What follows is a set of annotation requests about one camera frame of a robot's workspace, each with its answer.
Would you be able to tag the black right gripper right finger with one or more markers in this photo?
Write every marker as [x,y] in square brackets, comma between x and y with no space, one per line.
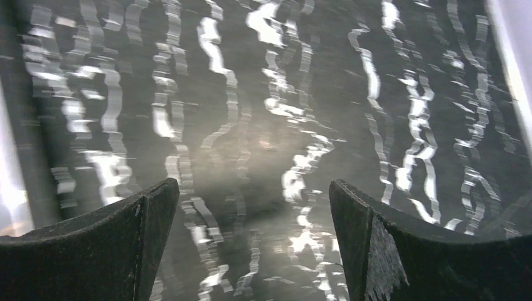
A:
[391,255]

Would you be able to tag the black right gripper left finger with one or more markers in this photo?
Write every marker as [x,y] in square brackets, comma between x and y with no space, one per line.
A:
[112,253]

